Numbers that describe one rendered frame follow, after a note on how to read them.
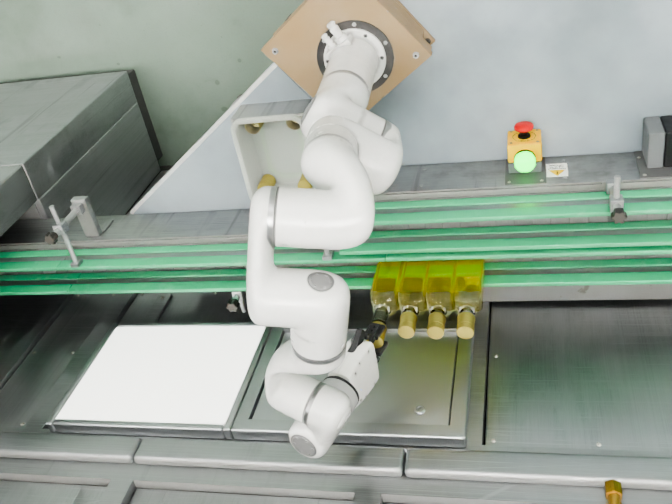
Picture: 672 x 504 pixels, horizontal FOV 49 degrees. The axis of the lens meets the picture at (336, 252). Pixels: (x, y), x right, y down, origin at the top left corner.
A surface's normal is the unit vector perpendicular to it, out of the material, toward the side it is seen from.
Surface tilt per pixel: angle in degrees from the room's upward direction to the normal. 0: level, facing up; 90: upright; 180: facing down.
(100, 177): 90
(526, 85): 0
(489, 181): 90
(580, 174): 90
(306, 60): 5
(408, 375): 90
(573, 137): 0
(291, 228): 15
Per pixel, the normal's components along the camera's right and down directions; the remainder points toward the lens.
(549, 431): -0.17, -0.82
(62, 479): -0.20, 0.57
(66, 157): 0.96, -0.03
